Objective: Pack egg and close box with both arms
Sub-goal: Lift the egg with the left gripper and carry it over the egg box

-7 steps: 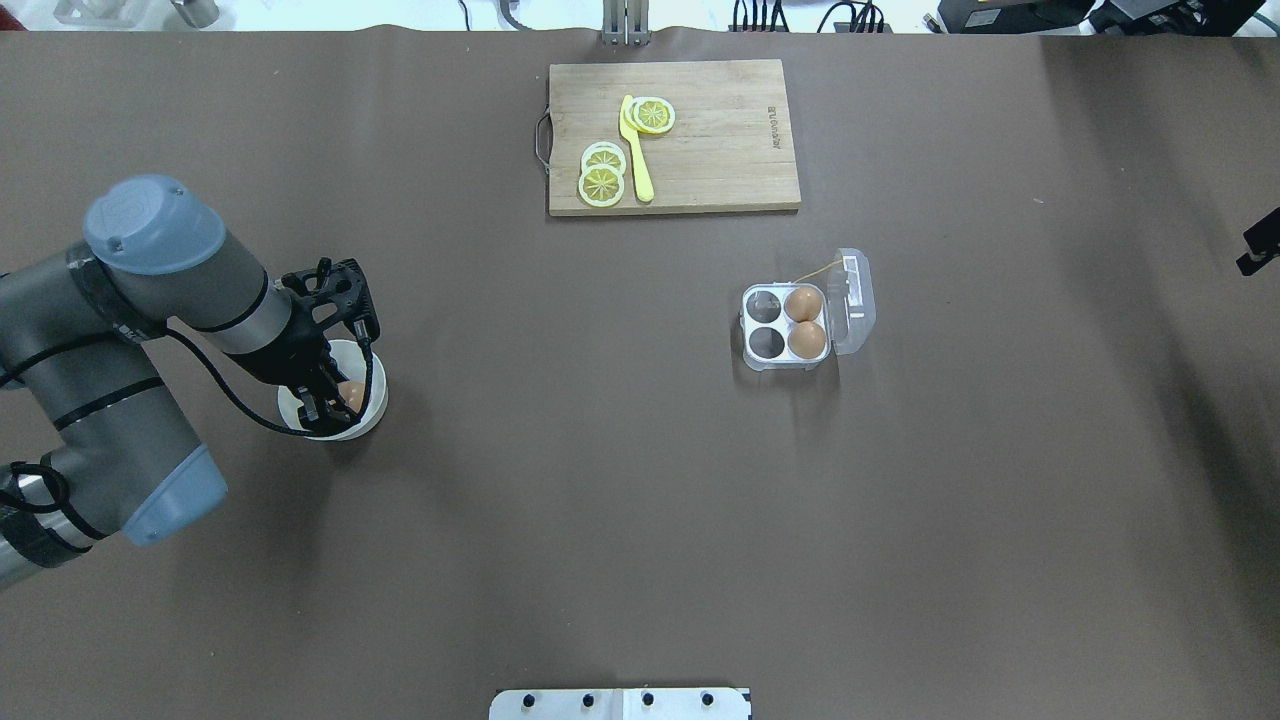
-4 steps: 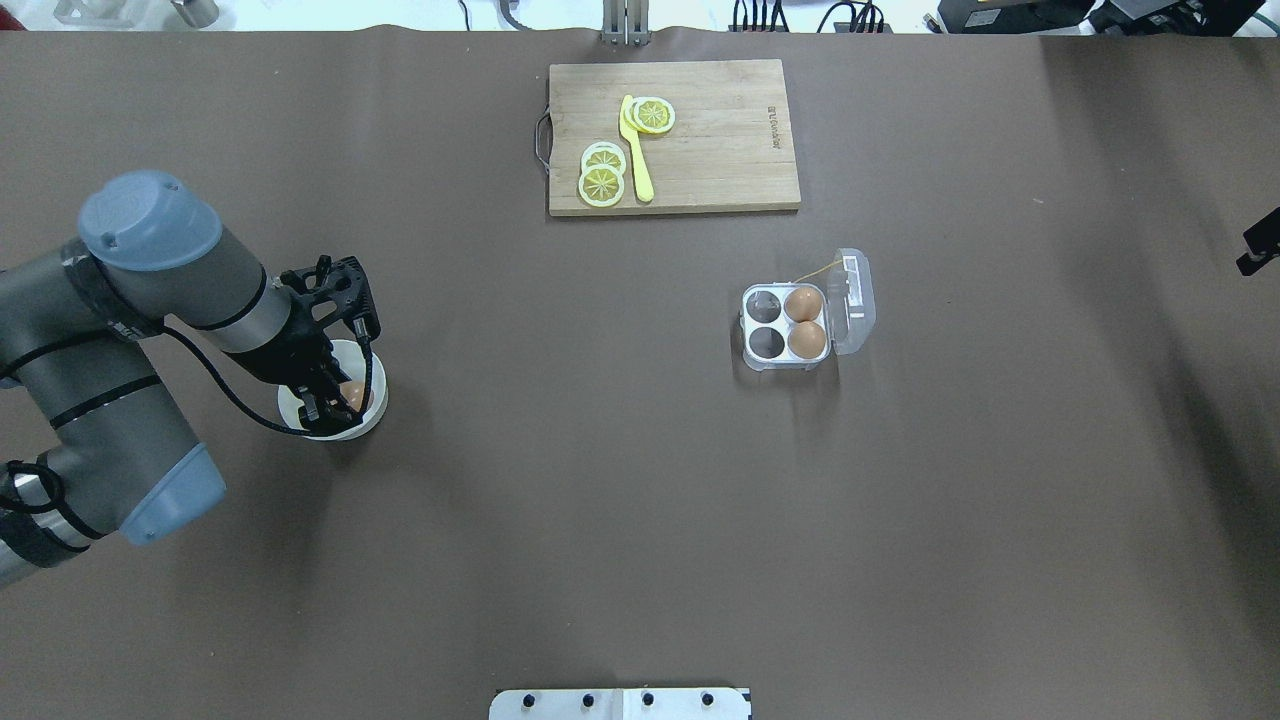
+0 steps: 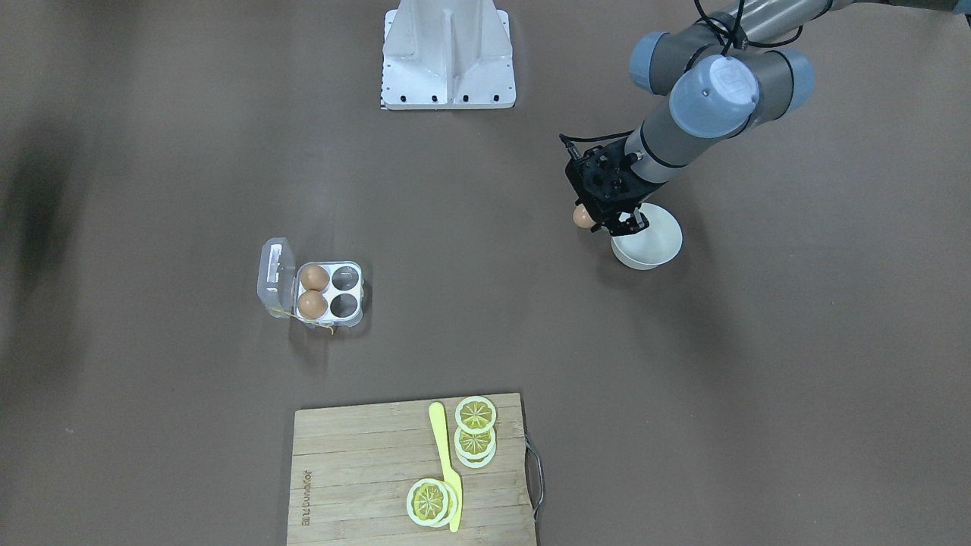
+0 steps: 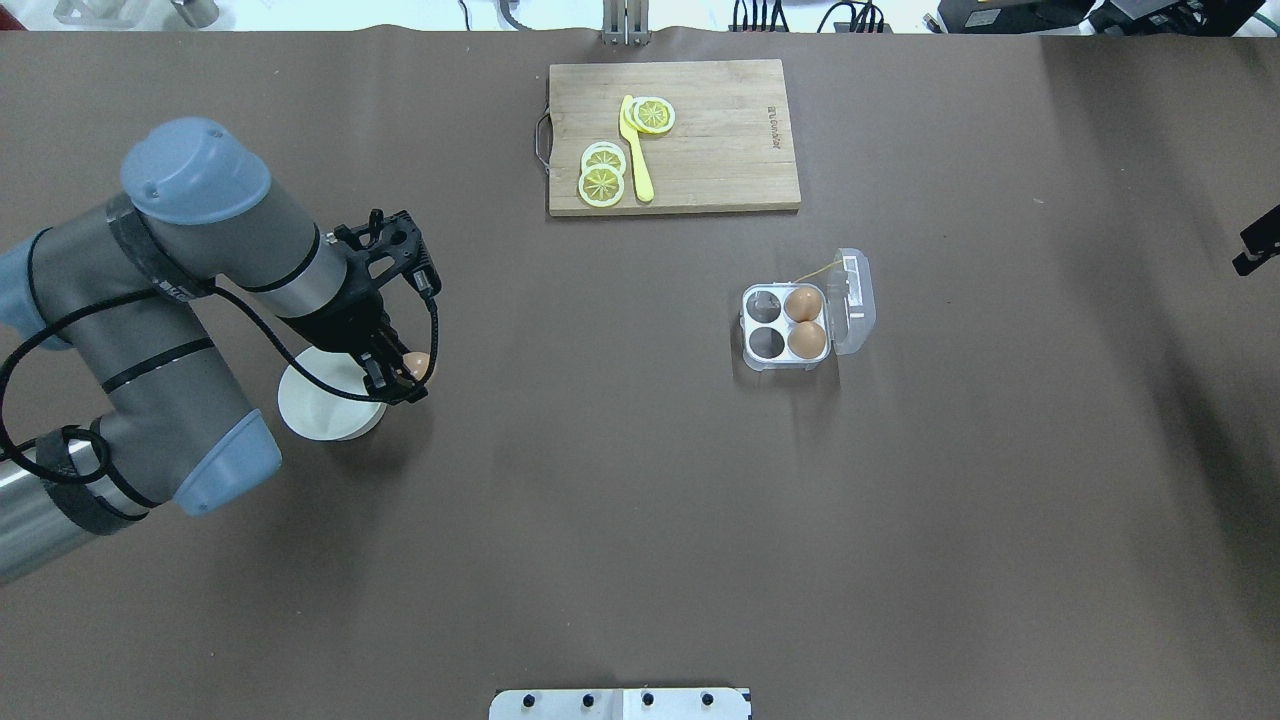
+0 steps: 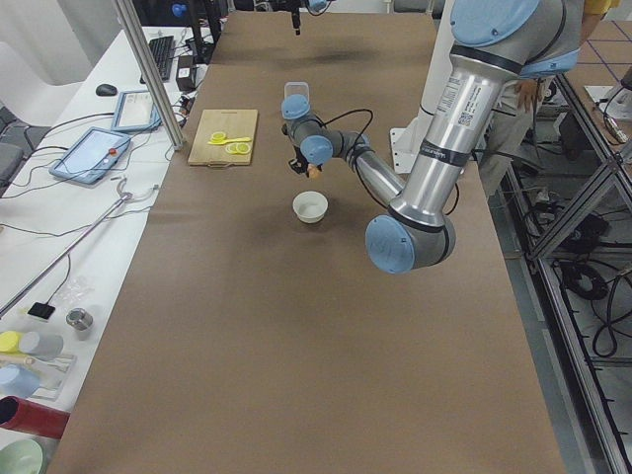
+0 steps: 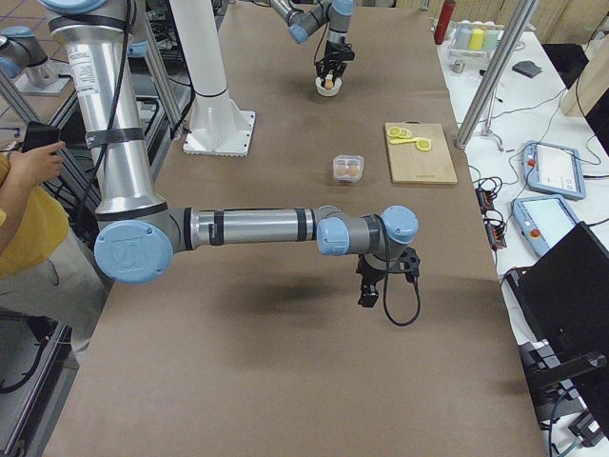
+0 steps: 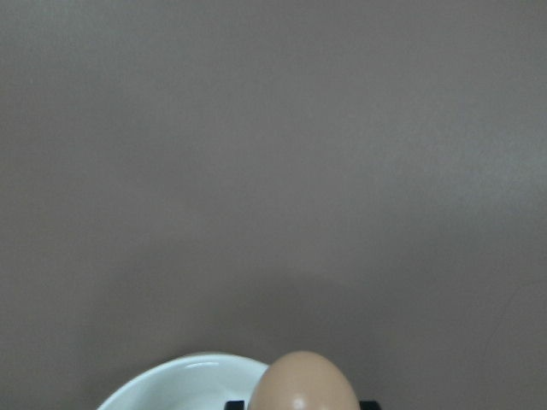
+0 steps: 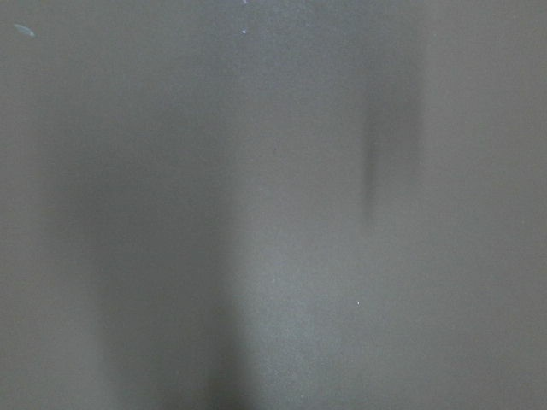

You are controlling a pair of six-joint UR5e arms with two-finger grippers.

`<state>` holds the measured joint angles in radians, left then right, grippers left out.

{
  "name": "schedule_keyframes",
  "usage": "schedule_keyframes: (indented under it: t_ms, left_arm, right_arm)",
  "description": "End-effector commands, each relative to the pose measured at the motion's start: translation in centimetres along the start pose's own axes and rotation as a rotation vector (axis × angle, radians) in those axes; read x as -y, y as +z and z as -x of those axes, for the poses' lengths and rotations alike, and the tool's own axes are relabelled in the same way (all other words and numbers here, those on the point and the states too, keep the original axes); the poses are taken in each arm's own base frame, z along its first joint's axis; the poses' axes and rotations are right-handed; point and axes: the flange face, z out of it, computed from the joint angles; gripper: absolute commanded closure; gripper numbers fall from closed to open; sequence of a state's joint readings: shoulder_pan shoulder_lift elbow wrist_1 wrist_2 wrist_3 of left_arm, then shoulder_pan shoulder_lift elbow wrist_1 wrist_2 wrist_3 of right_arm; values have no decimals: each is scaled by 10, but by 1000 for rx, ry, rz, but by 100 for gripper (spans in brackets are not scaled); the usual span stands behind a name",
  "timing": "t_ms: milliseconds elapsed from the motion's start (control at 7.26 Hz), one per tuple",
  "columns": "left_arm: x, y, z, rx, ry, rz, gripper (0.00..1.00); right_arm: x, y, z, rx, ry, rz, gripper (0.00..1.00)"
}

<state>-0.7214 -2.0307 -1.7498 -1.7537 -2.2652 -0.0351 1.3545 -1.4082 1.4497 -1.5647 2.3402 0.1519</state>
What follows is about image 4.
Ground clear plastic egg box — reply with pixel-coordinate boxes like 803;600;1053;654
739;249;878;372

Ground yellow plastic knife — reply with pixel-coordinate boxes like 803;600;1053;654
618;95;655;204

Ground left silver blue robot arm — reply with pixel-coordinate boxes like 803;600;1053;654
3;117;442;584

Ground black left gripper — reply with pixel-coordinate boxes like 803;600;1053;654
291;209;442;404

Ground white bowl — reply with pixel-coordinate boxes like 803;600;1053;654
276;347;387;442

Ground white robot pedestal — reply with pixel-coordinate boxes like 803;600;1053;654
488;687;753;719

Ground brown egg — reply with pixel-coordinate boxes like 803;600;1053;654
787;320;828;361
783;284;826;323
401;351;433;380

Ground wooden cutting board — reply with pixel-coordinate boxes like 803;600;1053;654
547;59;803;217

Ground metal cylinder cup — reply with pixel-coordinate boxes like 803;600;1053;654
170;0;221;29

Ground aluminium frame post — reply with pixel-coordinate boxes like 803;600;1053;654
600;0;652;47

